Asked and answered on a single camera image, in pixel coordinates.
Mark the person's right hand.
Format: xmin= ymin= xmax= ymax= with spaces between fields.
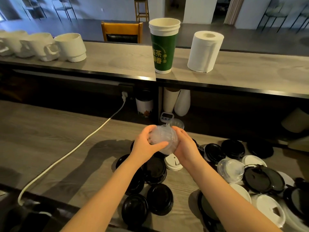
xmin=171 ymin=126 xmax=206 ymax=169

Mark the person's left hand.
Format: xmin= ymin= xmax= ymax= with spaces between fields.
xmin=130 ymin=125 xmax=169 ymax=165

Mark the stack of clear dome lids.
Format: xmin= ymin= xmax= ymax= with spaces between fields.
xmin=147 ymin=125 xmax=180 ymax=155

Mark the pile of black cup lids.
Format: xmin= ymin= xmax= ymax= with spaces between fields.
xmin=115 ymin=139 xmax=309 ymax=232

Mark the person's left forearm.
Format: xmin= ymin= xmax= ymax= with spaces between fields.
xmin=60 ymin=154 xmax=150 ymax=232

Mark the white paper cup sleeve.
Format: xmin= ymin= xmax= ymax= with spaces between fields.
xmin=163 ymin=87 xmax=181 ymax=113

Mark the green paper cup stack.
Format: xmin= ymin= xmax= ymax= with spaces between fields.
xmin=148 ymin=17 xmax=181 ymax=74

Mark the small white digital timer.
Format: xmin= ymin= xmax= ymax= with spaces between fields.
xmin=160 ymin=111 xmax=175 ymax=123

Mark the white canister with black lid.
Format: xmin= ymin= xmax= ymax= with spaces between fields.
xmin=135 ymin=89 xmax=154 ymax=118

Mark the white paper towel roll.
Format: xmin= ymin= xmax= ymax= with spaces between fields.
xmin=187 ymin=31 xmax=224 ymax=73

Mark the yellow wooden chair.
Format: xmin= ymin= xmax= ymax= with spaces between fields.
xmin=101 ymin=21 xmax=143 ymax=44

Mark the beige curtain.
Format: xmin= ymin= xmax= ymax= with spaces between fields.
xmin=224 ymin=0 xmax=246 ymax=25

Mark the dark metal chair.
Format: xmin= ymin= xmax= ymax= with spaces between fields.
xmin=256 ymin=0 xmax=290 ymax=33
xmin=289 ymin=3 xmax=309 ymax=34
xmin=52 ymin=0 xmax=78 ymax=23
xmin=20 ymin=0 xmax=48 ymax=21

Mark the white power cable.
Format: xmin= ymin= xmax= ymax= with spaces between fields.
xmin=17 ymin=91 xmax=128 ymax=206

